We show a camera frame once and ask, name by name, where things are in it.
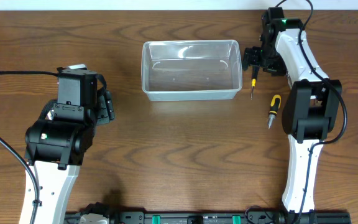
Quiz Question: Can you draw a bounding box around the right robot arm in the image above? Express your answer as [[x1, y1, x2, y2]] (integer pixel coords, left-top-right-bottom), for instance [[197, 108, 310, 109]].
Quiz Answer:
[[242, 5, 347, 216]]

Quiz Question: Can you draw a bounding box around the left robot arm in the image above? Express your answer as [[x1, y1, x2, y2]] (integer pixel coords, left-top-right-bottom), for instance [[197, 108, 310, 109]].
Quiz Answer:
[[19, 99, 96, 223]]

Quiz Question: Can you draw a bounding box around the clear plastic container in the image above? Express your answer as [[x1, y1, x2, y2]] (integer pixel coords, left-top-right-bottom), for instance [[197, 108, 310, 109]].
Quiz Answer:
[[141, 40, 242, 101]]

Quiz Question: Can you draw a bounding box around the slim black yellow screwdriver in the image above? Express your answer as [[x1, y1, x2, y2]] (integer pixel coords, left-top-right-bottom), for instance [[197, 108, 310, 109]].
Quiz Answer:
[[250, 66, 259, 100]]

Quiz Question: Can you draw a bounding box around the stubby yellow black screwdriver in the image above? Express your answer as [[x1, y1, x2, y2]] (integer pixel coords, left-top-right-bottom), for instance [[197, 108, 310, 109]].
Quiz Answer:
[[268, 95, 282, 129]]

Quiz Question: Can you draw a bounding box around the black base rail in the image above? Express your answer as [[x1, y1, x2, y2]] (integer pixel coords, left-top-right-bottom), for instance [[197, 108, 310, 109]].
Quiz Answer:
[[63, 202, 352, 224]]

